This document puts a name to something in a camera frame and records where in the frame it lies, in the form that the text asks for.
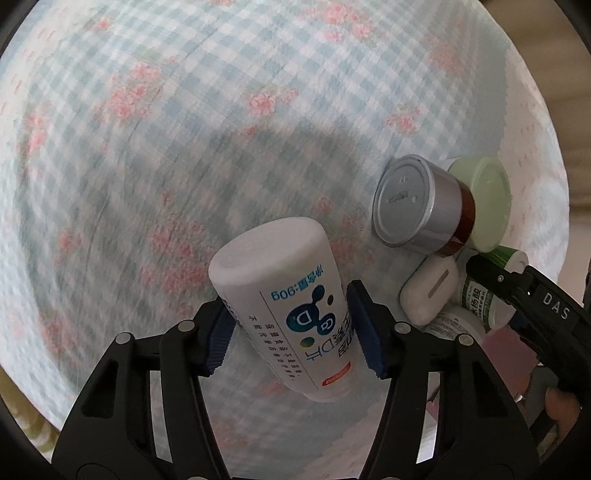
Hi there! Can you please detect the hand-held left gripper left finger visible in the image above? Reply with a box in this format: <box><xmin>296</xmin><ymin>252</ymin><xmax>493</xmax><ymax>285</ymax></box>
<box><xmin>51</xmin><ymin>296</ymin><xmax>236</xmax><ymax>480</ymax></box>

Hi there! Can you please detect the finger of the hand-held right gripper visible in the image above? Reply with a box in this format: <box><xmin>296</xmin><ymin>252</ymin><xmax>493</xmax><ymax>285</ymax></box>
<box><xmin>464</xmin><ymin>253</ymin><xmax>533</xmax><ymax>303</ymax></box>

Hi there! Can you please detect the white earbuds case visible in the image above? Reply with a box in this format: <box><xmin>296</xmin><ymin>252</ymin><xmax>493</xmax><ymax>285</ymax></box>
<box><xmin>400</xmin><ymin>255</ymin><xmax>461</xmax><ymax>328</ymax></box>

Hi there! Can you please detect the blue checked floral blanket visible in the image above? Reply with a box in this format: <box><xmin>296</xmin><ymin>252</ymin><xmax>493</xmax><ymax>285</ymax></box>
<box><xmin>0</xmin><ymin>0</ymin><xmax>513</xmax><ymax>467</ymax></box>

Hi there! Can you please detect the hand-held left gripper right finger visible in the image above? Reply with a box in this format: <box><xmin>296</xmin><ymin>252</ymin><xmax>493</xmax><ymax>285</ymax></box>
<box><xmin>346</xmin><ymin>280</ymin><xmax>542</xmax><ymax>480</ymax></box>

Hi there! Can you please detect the small white bottle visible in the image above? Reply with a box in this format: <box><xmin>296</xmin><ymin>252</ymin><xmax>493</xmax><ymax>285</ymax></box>
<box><xmin>423</xmin><ymin>308</ymin><xmax>486</xmax><ymax>344</ymax></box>

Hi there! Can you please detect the white bottle with blue print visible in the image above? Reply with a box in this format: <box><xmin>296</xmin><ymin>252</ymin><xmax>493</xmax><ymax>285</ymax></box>
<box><xmin>208</xmin><ymin>218</ymin><xmax>356</xmax><ymax>404</ymax></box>

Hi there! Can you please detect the white bottle with green label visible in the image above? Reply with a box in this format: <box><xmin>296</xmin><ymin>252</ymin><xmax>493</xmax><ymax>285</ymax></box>
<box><xmin>462</xmin><ymin>246</ymin><xmax>530</xmax><ymax>334</ymax></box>

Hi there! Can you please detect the pale green jar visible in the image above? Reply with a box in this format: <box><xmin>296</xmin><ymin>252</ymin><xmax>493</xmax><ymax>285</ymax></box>
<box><xmin>448</xmin><ymin>156</ymin><xmax>513</xmax><ymax>254</ymax></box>

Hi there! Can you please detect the person's right hand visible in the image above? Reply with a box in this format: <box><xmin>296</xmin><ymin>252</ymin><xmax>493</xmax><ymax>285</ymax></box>
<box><xmin>544</xmin><ymin>385</ymin><xmax>583</xmax><ymax>437</ymax></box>

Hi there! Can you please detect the pale dotted white cloth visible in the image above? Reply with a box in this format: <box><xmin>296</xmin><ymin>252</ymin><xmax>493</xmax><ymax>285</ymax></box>
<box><xmin>496</xmin><ymin>44</ymin><xmax>570</xmax><ymax>282</ymax></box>

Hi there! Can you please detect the amber jar with silver lid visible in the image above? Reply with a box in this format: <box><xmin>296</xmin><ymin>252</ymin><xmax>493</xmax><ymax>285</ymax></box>
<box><xmin>372</xmin><ymin>155</ymin><xmax>476</xmax><ymax>258</ymax></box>

